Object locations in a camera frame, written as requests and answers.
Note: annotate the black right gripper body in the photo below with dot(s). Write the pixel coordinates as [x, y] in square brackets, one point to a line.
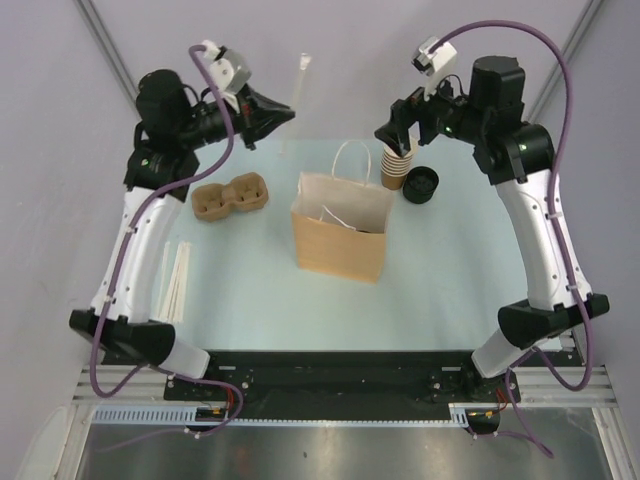
[442, 114]

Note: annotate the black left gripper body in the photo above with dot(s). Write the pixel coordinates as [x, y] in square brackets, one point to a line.
[244, 122]

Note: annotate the single white straw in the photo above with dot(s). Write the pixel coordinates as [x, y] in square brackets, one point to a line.
[304, 62]

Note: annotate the brown paper bag white handles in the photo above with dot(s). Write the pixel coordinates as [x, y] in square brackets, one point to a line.
[324, 213]

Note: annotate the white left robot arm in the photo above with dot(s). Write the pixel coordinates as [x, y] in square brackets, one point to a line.
[166, 139]

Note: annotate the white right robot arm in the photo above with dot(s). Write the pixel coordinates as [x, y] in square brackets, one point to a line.
[517, 158]

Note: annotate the stack of brown paper cups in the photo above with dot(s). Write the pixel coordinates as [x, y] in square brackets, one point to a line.
[394, 168]

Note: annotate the stack of black cup lids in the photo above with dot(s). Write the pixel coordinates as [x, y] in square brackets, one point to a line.
[420, 185]

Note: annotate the brown cardboard cup carrier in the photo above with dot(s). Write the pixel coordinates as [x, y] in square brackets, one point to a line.
[244, 193]

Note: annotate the white wrapped straws bundle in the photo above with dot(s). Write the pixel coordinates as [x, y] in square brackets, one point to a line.
[171, 299]

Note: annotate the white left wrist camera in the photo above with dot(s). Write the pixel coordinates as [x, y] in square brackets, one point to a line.
[229, 71]

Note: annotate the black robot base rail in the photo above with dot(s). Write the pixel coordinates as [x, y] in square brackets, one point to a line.
[357, 386]

